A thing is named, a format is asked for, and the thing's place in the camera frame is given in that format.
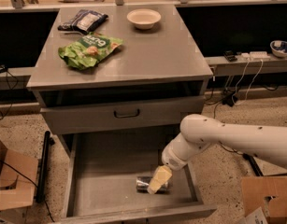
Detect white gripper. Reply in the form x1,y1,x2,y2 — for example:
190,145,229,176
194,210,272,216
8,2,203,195
147,133,210,194

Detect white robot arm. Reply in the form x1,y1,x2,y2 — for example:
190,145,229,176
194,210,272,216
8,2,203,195
147,114,287,194

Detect grey upper drawer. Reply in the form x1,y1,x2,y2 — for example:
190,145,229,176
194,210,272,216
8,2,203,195
41,96,204,134

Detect open grey lower drawer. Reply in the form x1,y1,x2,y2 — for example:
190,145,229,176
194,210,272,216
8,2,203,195
61,125,217,224

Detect grey drawer cabinet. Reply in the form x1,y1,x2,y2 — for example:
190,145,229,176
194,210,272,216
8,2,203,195
27,5,212,151

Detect black pole on floor right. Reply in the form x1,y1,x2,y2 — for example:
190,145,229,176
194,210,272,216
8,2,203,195
243,154,263,176

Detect black pole on floor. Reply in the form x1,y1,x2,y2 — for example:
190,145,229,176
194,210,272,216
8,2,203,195
243,154,263,176
36,131,54,203

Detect black power adapter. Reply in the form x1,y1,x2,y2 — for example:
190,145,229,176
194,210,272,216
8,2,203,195
222,94,238,107

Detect right cardboard box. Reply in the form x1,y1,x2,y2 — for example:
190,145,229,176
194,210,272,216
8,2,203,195
241,176,287,224

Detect cardboard box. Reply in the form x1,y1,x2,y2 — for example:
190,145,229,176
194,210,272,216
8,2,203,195
0,140,38,211
241,176,287,224

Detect black pole on floor left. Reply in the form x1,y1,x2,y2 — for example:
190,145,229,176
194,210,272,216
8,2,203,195
36,131,54,203

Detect small black device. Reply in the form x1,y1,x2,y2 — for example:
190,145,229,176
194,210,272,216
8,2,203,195
223,50,237,62

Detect green chip bag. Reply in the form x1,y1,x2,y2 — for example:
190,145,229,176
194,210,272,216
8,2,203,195
58,33,123,70

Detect left cardboard box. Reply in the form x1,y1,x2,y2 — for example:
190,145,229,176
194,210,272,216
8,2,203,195
0,140,38,211

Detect white power strip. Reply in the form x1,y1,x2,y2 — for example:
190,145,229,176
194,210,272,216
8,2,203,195
241,51,270,60

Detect white paper bowl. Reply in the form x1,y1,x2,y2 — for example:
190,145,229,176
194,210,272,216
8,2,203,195
127,9,161,30

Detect dark blue snack bag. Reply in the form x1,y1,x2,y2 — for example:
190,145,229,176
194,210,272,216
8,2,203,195
58,9,108,35

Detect blue white bowl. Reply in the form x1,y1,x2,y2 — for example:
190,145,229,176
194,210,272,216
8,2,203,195
270,40,287,58

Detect black drawer handle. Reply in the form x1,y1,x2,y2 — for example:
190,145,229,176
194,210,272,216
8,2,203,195
113,109,140,119

